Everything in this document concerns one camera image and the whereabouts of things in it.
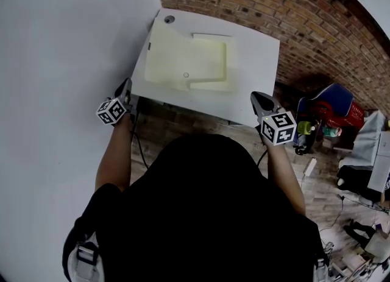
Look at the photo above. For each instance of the green bottle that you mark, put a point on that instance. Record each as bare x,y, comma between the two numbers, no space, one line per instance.
305,127

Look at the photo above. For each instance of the white box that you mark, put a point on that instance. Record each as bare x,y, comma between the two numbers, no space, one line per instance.
381,165

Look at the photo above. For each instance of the black bag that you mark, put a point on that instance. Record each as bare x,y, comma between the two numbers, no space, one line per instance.
310,143

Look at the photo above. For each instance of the red bag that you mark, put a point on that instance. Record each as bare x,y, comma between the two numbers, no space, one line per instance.
341,111

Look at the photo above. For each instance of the teal bottle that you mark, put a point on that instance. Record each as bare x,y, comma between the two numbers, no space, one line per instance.
330,131

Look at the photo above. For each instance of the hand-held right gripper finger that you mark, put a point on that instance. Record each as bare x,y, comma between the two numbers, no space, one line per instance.
271,104
258,107

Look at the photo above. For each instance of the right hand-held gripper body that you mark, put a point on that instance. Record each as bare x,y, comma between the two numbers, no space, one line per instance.
278,128

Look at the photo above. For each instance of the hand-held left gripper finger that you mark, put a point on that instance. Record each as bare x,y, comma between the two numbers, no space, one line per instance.
123,90

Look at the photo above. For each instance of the person's left forearm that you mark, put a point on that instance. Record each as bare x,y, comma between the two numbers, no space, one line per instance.
114,159

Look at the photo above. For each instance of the person's right forearm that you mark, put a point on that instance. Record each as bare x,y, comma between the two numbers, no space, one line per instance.
286,180

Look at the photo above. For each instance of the person in dark clothing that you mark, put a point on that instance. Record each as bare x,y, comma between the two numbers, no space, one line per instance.
198,213

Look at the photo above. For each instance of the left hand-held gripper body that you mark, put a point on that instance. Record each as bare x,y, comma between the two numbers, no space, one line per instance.
111,111

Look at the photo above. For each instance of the blue chair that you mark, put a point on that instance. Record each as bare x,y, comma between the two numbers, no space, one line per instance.
338,95

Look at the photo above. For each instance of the pale grey cloth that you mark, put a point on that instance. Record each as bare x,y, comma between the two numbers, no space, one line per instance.
365,140

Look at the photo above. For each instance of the white power adapter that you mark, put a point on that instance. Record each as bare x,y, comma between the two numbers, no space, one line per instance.
310,166

